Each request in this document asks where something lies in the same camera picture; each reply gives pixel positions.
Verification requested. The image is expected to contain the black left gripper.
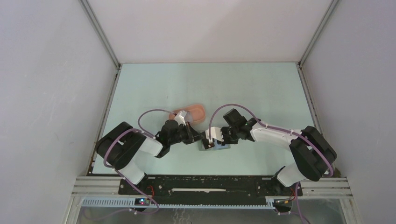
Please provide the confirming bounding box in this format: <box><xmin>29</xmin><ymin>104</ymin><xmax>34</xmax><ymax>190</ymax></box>
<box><xmin>168</xmin><ymin>121</ymin><xmax>204</xmax><ymax>146</ymax></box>

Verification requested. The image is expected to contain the pink oval tray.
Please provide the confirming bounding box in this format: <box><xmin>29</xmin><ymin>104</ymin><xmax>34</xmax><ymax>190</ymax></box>
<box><xmin>173</xmin><ymin>104</ymin><xmax>206</xmax><ymax>125</ymax></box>

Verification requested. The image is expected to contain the black credit card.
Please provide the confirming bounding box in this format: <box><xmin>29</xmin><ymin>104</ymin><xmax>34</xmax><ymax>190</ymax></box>
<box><xmin>201</xmin><ymin>139</ymin><xmax>214</xmax><ymax>150</ymax></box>

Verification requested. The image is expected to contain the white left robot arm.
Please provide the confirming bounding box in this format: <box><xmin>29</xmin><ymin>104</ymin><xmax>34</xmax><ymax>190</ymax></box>
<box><xmin>94</xmin><ymin>119</ymin><xmax>205</xmax><ymax>194</ymax></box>

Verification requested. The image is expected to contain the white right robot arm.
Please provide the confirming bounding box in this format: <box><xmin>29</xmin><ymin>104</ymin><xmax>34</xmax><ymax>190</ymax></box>
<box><xmin>205</xmin><ymin>109</ymin><xmax>337</xmax><ymax>195</ymax></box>

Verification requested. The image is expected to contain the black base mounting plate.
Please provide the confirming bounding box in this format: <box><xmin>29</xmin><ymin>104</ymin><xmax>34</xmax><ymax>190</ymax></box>
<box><xmin>118</xmin><ymin>175</ymin><xmax>303</xmax><ymax>206</ymax></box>

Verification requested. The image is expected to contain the right controller board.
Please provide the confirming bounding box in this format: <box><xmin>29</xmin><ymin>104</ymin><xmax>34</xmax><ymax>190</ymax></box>
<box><xmin>274</xmin><ymin>199</ymin><xmax>292</xmax><ymax>206</ymax></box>

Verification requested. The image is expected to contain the controller board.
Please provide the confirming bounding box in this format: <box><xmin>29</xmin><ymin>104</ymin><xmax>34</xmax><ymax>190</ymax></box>
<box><xmin>134</xmin><ymin>198</ymin><xmax>151</xmax><ymax>206</ymax></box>
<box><xmin>274</xmin><ymin>199</ymin><xmax>292</xmax><ymax>206</ymax></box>

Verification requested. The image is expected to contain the left controller board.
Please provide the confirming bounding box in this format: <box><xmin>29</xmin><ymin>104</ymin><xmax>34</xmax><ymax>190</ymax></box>
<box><xmin>134</xmin><ymin>198</ymin><xmax>151</xmax><ymax>206</ymax></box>

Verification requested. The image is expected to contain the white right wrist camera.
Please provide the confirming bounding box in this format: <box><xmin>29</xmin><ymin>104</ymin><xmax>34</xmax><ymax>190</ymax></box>
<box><xmin>205</xmin><ymin>127</ymin><xmax>223</xmax><ymax>142</ymax></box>

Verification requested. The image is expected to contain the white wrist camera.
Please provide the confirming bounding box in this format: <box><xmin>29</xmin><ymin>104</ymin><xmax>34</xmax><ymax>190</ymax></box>
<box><xmin>174</xmin><ymin>110</ymin><xmax>191</xmax><ymax>125</ymax></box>
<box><xmin>205</xmin><ymin>127</ymin><xmax>223</xmax><ymax>142</ymax></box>

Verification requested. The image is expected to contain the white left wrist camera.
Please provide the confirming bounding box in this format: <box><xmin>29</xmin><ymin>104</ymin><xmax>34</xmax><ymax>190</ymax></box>
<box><xmin>174</xmin><ymin>110</ymin><xmax>191</xmax><ymax>125</ymax></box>

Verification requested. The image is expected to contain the aluminium frame rail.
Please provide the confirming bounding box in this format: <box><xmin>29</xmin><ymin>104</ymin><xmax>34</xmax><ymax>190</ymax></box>
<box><xmin>64</xmin><ymin>175</ymin><xmax>359</xmax><ymax>224</ymax></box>

